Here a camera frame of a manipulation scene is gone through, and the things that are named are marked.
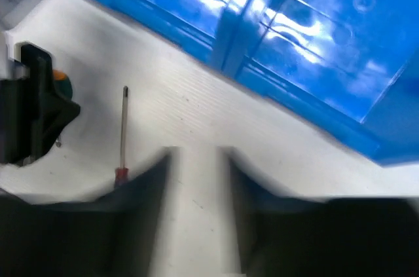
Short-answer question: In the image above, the stubby green screwdriver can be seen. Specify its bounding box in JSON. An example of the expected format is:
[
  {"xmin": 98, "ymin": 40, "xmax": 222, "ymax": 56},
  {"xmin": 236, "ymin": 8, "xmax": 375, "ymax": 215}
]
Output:
[{"xmin": 51, "ymin": 69, "xmax": 73, "ymax": 149}]

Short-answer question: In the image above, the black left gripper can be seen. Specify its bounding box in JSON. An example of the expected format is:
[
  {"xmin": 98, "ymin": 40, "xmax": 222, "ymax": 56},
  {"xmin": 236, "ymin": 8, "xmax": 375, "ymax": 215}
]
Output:
[{"xmin": 1, "ymin": 43, "xmax": 81, "ymax": 164}]

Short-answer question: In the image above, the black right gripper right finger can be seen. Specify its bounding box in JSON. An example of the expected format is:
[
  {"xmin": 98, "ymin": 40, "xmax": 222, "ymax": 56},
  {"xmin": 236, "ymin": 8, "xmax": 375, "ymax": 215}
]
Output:
[{"xmin": 225, "ymin": 149, "xmax": 418, "ymax": 276}]

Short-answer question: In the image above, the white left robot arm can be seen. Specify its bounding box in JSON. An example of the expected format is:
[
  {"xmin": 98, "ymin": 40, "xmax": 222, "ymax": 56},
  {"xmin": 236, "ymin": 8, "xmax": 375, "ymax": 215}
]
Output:
[{"xmin": 1, "ymin": 0, "xmax": 81, "ymax": 166}]

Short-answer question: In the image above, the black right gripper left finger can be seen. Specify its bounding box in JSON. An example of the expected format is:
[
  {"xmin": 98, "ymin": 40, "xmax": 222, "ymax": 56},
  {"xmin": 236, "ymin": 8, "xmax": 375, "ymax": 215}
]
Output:
[{"xmin": 1, "ymin": 148, "xmax": 173, "ymax": 276}]

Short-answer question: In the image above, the blue red handle screwdriver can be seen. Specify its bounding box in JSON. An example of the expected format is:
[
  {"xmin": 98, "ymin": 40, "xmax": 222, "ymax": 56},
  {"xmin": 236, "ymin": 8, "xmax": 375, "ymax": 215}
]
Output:
[{"xmin": 114, "ymin": 86, "xmax": 129, "ymax": 188}]

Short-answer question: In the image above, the blue three-compartment bin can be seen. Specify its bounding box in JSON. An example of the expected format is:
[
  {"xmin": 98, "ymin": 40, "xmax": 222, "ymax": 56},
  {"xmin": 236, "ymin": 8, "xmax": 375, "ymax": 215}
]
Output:
[{"xmin": 39, "ymin": 0, "xmax": 419, "ymax": 166}]

